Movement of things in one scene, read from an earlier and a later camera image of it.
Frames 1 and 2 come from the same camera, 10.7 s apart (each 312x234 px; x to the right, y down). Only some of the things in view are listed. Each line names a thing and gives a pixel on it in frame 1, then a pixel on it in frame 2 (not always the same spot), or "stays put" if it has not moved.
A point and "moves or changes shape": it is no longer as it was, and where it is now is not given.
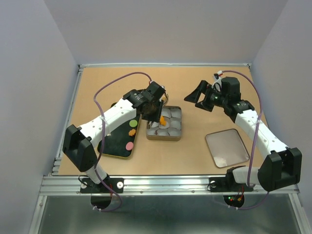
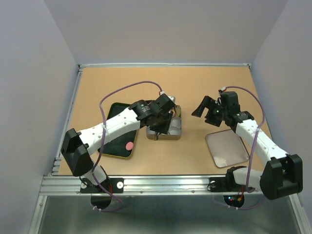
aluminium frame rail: (149, 185) stays put
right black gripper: (194, 96) → (210, 104)
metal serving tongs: (149, 123) moves or changes shape
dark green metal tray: (121, 143) stays put
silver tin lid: (227, 148) stays put
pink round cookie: (129, 146) stays put
